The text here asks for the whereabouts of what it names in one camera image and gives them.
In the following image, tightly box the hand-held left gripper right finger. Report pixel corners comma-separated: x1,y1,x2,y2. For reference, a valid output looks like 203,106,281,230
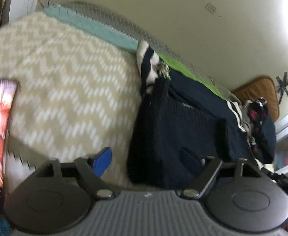
182,156,260,198

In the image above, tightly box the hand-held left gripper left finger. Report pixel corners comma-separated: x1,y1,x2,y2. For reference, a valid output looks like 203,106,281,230
36,147,115,199

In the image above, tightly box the navy and green knit sweater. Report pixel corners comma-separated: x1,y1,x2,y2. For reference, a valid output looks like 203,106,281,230
127,40,257,190

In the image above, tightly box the white striped garment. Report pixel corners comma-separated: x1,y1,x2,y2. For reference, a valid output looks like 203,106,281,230
241,103,256,144

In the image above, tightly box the navy red printed garment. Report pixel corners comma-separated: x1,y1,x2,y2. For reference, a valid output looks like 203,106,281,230
245,98,277,164

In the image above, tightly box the beige chevron blanket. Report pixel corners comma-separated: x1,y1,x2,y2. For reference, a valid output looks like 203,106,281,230
0,12,144,190

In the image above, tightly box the orange quilted pillow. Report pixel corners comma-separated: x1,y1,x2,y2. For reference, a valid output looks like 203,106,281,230
232,76,281,123

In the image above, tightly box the teal quilted sheet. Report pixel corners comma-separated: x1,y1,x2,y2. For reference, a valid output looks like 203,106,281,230
43,5,139,54

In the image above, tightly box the black cabled device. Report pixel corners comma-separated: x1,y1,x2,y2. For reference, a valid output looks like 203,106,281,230
262,168,288,197

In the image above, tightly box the white wall plate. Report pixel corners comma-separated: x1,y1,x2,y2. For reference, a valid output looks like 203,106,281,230
205,2,217,15

